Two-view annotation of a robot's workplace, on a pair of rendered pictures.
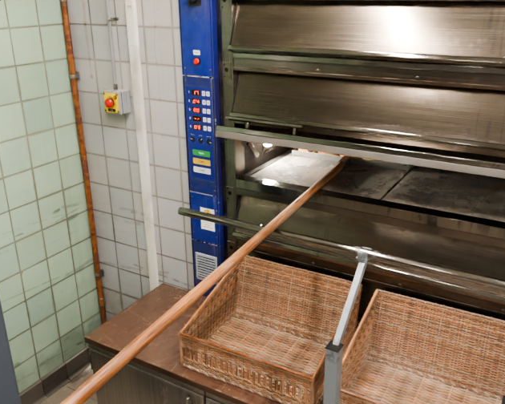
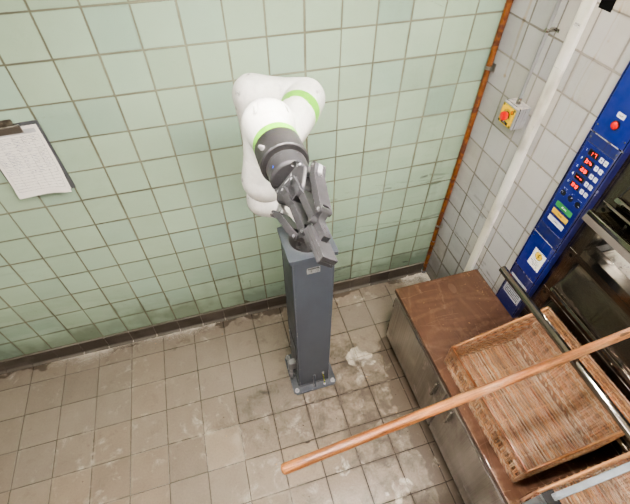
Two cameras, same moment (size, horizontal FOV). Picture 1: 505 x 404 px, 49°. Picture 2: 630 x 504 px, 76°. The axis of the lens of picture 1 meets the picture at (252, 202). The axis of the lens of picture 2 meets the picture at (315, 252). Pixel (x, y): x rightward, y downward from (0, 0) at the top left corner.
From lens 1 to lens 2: 0.82 m
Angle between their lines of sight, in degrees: 43
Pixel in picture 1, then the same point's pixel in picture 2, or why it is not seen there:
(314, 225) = not seen: outside the picture
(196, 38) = not seen: outside the picture
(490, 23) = not seen: outside the picture
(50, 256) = (406, 206)
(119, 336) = (417, 303)
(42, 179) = (421, 151)
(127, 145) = (504, 153)
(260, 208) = (592, 287)
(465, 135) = not seen: outside the picture
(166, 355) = (438, 344)
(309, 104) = not seen: outside the picture
